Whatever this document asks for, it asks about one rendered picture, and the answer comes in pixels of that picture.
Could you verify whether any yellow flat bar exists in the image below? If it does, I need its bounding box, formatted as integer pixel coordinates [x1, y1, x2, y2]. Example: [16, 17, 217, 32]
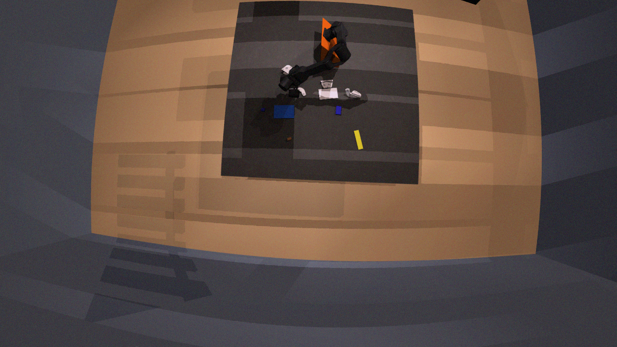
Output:
[354, 130, 363, 150]

